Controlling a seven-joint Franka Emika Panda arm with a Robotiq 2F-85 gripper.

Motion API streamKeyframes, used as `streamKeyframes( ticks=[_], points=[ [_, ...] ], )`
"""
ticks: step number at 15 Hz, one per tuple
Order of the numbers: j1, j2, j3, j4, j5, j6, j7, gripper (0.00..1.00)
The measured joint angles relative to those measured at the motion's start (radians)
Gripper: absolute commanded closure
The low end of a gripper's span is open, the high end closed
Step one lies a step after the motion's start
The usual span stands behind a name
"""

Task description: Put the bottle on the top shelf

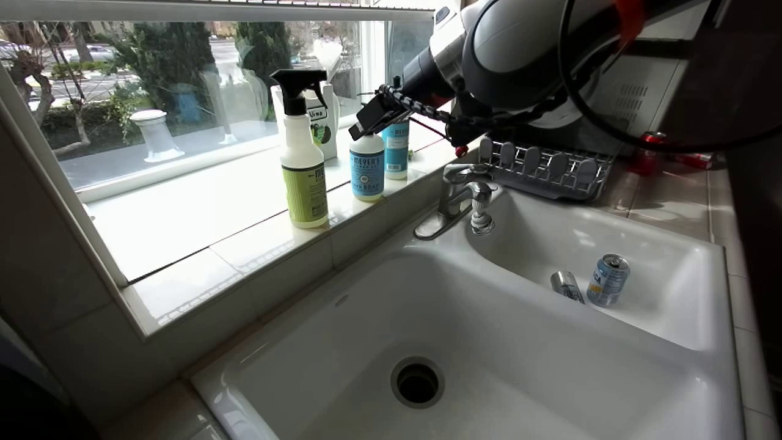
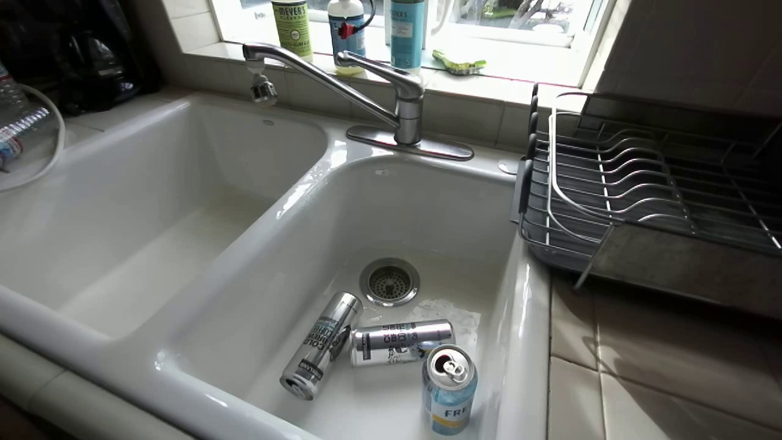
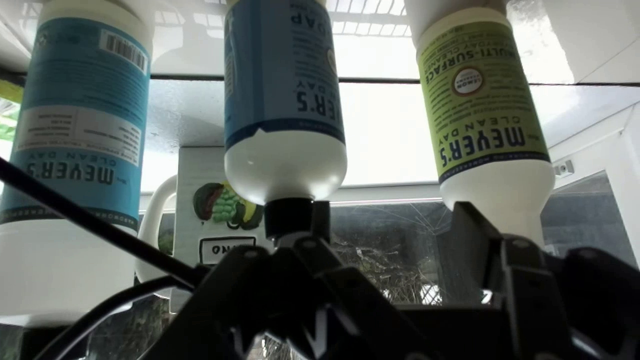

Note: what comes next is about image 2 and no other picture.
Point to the grey dish rack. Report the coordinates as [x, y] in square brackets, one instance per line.
[651, 204]

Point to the white double basin sink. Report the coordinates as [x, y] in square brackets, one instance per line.
[269, 246]

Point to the blue open drink can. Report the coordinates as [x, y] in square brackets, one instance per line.
[449, 395]

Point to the green label spray bottle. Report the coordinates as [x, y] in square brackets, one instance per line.
[293, 26]

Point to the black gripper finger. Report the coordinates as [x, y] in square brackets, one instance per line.
[348, 31]

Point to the tall blue label bottle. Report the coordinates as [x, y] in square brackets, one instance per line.
[407, 37]

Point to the slim silver can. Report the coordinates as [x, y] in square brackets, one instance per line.
[401, 341]
[321, 345]

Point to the clear glass object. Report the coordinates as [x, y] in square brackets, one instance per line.
[60, 136]

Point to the green cloth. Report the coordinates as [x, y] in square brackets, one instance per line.
[459, 64]

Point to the metal strainer sink drain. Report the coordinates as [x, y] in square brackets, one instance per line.
[390, 281]

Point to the chrome sink faucet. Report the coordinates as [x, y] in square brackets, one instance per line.
[404, 111]

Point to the striped white blue object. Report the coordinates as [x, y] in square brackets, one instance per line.
[16, 122]

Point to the black appliance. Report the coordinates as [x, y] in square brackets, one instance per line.
[82, 56]

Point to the small blue label pump bottle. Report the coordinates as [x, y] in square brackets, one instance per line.
[346, 48]

